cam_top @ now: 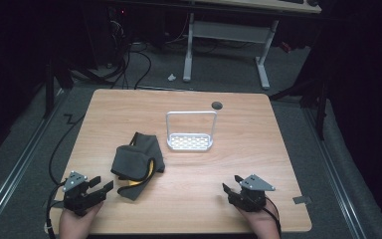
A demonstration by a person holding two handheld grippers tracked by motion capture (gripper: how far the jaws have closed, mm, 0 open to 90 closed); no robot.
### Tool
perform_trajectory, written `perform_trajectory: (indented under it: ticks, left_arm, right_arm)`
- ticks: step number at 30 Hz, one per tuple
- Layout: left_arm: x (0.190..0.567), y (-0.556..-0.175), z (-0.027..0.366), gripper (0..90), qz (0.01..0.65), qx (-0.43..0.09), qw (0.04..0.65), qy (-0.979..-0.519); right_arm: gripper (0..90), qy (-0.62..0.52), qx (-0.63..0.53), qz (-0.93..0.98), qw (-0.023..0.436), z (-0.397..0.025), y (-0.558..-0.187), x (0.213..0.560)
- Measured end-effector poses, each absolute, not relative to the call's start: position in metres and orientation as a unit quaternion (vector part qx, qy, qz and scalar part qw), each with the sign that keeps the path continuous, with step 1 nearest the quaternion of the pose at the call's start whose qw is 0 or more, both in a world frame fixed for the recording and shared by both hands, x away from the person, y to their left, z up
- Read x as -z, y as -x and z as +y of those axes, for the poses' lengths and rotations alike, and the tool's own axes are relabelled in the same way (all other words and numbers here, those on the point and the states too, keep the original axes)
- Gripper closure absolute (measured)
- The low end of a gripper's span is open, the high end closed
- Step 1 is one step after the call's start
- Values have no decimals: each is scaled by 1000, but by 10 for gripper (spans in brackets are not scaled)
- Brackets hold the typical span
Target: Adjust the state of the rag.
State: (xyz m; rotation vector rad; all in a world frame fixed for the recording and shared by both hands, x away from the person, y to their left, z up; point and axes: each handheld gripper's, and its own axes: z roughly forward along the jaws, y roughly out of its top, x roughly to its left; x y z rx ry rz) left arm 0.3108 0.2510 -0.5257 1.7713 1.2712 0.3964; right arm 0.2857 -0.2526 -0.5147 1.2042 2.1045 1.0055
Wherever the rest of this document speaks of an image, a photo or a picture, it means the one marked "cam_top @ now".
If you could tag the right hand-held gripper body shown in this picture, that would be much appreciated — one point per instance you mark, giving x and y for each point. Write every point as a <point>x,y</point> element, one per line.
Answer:
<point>252,197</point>

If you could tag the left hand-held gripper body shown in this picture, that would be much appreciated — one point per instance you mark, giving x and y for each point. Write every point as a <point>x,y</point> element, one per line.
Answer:
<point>76,197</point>

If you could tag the dark grey cloth yellow lining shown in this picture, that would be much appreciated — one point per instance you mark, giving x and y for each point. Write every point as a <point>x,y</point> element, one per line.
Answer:
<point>131,161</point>

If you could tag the person's right hand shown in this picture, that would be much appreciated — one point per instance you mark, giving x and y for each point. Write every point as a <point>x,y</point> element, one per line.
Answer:
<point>265,222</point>

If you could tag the person's left hand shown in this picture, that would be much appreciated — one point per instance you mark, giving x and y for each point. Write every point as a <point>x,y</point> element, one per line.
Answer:
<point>74,225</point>

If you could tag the grey tape piece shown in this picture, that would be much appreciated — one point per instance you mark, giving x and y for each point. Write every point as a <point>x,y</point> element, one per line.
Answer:
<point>57,204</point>
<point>301,199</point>

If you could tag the white metal rack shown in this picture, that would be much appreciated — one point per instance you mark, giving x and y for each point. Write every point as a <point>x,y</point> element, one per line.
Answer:
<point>189,142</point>

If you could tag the black round table grommet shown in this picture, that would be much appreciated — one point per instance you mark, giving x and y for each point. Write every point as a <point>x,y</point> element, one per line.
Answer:
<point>217,106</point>

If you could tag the black metal stand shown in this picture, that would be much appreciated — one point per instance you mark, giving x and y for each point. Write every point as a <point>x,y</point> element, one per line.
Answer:
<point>321,109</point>
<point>49,89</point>

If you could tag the crumpled white paper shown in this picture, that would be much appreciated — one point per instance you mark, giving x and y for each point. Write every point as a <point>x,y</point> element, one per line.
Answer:
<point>171,77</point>

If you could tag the small red object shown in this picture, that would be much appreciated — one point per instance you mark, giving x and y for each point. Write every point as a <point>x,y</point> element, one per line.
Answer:
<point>286,47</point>

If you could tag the white-framed wooden desk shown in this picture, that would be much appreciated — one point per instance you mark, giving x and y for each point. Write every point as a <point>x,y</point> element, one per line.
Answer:
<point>232,31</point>

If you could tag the black computer tower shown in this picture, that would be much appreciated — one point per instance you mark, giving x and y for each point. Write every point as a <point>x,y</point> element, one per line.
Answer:
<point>117,33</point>

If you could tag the metal floor rail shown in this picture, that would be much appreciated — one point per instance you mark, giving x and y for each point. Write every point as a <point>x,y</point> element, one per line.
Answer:
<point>335,176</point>
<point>16,169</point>

